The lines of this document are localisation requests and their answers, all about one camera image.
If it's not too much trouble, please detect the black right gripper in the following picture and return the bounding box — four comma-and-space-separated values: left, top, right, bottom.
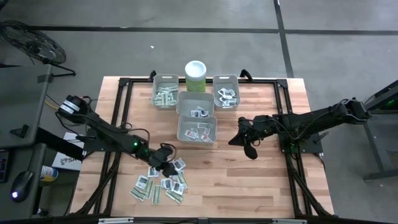
229, 116, 268, 161

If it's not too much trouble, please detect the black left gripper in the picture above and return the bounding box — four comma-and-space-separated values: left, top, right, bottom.
148, 144, 179, 179

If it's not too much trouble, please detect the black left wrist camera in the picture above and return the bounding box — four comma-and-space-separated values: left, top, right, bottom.
155, 144, 174, 159

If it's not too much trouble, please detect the black neighbouring station frame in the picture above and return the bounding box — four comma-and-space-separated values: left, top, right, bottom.
357, 79, 398, 181

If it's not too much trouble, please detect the dark desk device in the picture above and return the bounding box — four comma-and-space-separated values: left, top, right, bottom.
0, 149, 12, 184

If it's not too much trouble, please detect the yellow cable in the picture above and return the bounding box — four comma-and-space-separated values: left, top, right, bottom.
43, 98, 62, 111

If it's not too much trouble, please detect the white plastic storage bin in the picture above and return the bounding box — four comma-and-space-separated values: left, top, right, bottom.
213, 74, 241, 112
176, 91, 215, 119
176, 114, 218, 146
151, 73, 180, 111

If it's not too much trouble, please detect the black desk beam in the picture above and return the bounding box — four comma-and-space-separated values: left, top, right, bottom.
35, 129, 85, 162

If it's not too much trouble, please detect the grey side desk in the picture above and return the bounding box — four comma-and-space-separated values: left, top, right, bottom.
0, 63, 52, 149
0, 142, 47, 222

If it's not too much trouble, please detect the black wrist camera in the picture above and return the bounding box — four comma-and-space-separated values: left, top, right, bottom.
155, 144, 174, 159
252, 115, 272, 133

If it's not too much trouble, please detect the green wipes canister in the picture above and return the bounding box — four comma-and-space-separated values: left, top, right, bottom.
184, 60, 208, 93

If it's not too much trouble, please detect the white drink can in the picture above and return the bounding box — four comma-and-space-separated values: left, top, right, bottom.
40, 165, 59, 183

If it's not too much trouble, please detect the black computer mouse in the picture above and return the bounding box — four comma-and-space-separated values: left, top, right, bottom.
11, 170, 34, 203

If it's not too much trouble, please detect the silver table edge bracket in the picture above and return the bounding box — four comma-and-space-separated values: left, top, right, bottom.
272, 219, 308, 224
98, 217, 134, 224

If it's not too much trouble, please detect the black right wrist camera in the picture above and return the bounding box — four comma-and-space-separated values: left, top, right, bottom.
252, 115, 272, 133

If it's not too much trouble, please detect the black floor fan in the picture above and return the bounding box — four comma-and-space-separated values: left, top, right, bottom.
0, 20, 77, 77

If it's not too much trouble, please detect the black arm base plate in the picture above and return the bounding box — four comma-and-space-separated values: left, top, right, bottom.
278, 127, 324, 155
82, 129, 128, 153

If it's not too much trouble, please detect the white printed box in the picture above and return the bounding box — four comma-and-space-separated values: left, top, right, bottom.
51, 132, 86, 172

